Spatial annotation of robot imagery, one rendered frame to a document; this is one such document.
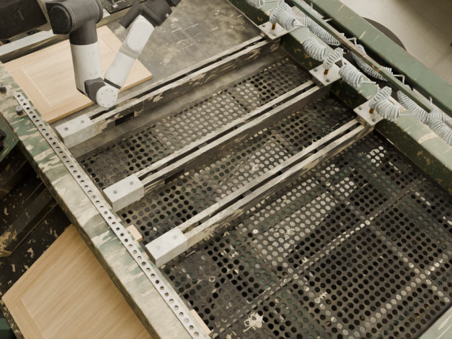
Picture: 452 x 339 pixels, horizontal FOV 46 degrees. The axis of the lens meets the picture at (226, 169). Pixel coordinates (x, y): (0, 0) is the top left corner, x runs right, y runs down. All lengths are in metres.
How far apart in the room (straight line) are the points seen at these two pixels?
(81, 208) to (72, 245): 0.32
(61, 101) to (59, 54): 0.27
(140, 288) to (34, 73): 1.06
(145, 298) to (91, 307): 0.43
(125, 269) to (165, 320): 0.21
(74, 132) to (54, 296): 0.63
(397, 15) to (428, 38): 0.48
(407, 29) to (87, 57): 5.83
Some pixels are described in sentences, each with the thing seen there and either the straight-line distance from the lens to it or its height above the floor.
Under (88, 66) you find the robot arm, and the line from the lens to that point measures 1.80.
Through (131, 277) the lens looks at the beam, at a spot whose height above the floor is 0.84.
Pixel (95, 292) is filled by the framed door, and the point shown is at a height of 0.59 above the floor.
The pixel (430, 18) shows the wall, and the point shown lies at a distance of 7.32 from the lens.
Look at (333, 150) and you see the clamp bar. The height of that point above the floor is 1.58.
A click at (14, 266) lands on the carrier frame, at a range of 2.33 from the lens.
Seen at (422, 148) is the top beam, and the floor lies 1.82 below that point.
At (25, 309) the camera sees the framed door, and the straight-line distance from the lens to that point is 2.25.
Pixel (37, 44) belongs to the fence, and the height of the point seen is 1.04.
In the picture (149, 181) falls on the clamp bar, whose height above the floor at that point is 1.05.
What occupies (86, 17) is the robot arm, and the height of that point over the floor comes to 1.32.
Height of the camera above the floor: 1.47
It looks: 7 degrees down
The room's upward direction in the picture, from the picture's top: 44 degrees clockwise
